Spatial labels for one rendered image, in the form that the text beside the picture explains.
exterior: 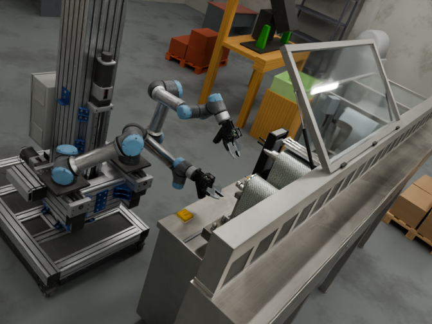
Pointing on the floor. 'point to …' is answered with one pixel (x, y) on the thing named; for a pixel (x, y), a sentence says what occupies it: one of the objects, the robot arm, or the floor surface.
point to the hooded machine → (382, 38)
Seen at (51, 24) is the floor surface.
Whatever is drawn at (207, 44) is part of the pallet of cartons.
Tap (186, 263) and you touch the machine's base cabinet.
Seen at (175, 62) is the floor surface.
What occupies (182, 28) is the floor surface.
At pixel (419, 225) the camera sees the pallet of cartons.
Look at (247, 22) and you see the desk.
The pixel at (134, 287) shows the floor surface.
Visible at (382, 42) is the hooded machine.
